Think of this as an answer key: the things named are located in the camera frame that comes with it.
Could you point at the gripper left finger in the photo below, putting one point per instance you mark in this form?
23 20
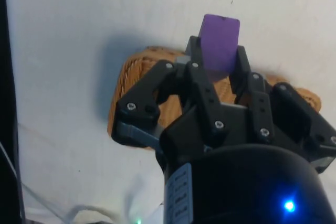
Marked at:
202 90

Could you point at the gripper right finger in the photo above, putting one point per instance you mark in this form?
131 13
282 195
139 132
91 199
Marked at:
261 108

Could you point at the purple triangular block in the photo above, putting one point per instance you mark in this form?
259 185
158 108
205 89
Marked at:
219 43

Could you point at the wicker basket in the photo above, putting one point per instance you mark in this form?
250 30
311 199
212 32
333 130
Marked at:
136 69

